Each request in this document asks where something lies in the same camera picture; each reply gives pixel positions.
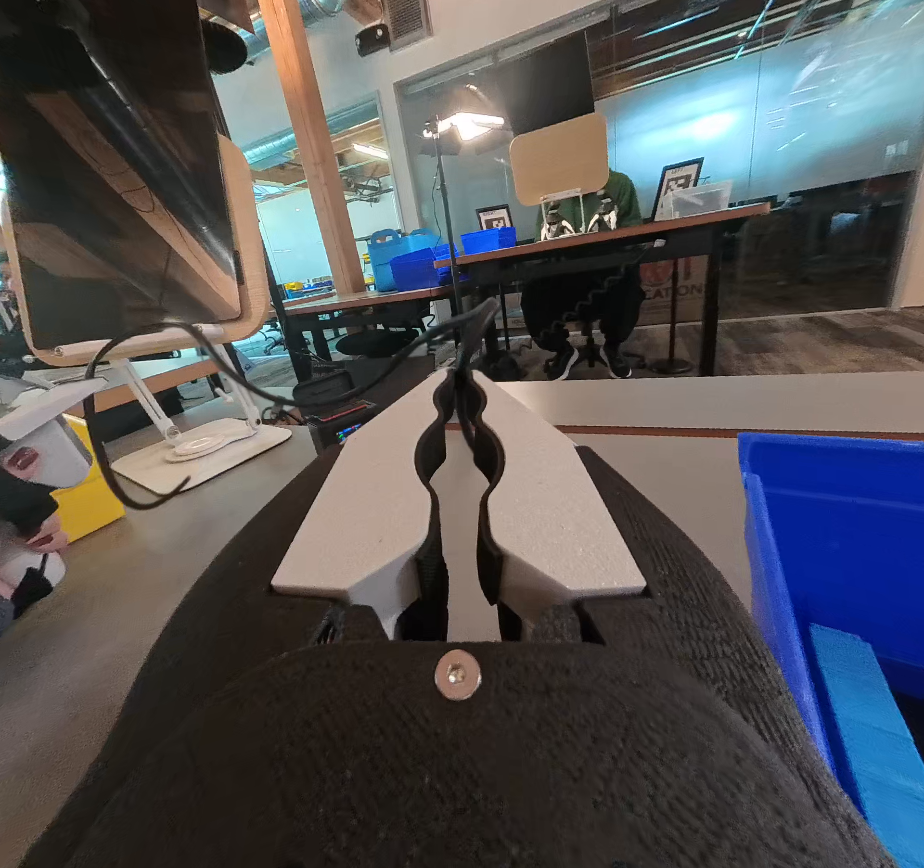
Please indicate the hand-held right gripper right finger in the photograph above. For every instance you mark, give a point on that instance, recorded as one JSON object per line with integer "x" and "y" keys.
{"x": 563, "y": 521}

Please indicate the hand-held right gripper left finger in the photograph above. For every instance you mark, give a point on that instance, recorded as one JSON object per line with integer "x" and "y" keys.
{"x": 354, "y": 521}

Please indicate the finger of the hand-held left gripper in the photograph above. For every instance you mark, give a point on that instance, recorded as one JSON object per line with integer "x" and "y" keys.
{"x": 43, "y": 406}

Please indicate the yellow plastic bin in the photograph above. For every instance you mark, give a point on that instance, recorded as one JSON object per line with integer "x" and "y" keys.
{"x": 94, "y": 500}

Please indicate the large blue plastic bin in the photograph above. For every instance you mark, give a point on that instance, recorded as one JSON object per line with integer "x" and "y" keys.
{"x": 830, "y": 521}

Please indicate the person's left hand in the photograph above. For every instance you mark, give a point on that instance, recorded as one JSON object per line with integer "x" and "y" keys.
{"x": 18, "y": 464}

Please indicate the black charger case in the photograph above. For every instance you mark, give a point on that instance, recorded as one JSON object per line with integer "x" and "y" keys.
{"x": 332, "y": 406}

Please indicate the wooden edged table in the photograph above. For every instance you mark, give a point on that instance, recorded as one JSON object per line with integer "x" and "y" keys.
{"x": 346, "y": 301}
{"x": 577, "y": 251}

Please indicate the cardboard box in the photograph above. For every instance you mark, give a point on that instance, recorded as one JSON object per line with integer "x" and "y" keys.
{"x": 671, "y": 290}

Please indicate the small blue bin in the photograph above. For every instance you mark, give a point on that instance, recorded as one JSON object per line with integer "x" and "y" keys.
{"x": 419, "y": 269}
{"x": 489, "y": 238}

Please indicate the blue caddy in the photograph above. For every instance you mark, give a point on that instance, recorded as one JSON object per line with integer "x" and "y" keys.
{"x": 390, "y": 254}

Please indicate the framed tag sign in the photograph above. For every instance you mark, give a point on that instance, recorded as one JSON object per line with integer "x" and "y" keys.
{"x": 494, "y": 220}
{"x": 678, "y": 186}

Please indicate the clear plastic box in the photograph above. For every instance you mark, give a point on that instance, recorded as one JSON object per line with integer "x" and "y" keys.
{"x": 700, "y": 198}

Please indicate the light blue block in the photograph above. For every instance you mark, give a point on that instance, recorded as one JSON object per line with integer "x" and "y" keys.
{"x": 859, "y": 723}

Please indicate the beige board on stand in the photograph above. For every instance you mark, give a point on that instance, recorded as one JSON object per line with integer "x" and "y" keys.
{"x": 559, "y": 161}

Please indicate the light stand with lamp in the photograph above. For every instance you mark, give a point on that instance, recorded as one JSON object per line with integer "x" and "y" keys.
{"x": 469, "y": 124}

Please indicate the black monitor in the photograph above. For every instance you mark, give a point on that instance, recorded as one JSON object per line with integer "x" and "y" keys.
{"x": 548, "y": 81}

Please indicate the black wall camera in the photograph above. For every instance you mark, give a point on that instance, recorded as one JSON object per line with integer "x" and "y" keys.
{"x": 373, "y": 40}

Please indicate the wall vent grille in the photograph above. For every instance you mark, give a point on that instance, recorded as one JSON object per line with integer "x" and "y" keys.
{"x": 408, "y": 13}

